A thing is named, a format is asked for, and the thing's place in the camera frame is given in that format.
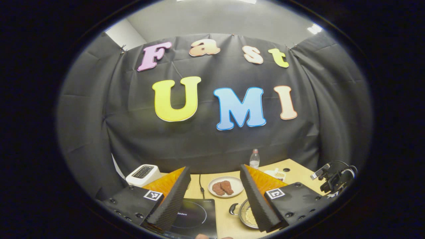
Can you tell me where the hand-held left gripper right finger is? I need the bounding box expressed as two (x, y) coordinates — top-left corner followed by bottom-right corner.
(240, 164), (332, 233)

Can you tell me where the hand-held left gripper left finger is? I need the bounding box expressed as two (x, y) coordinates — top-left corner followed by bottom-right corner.
(99, 166), (192, 232)

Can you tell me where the steel pot with black handles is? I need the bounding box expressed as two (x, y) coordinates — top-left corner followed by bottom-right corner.
(229, 199), (260, 230)

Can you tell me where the black induction cooktop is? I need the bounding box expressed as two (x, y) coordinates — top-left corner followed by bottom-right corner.
(165, 198), (218, 239)

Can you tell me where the pile of soybeans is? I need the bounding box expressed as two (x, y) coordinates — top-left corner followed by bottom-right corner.
(245, 208), (258, 225)

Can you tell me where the round white plate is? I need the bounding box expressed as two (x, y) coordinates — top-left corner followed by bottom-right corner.
(208, 176), (245, 199)

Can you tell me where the white divided dish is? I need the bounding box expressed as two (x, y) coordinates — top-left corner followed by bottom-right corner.
(264, 168), (287, 182)

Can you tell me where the white toaster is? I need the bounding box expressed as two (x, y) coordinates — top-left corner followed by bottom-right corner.
(126, 164), (162, 188)

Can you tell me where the clear plastic water bottle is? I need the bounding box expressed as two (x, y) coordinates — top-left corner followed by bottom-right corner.
(249, 148), (260, 170)

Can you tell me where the black backdrop cloth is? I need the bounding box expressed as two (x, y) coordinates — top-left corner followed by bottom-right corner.
(56, 32), (372, 199)

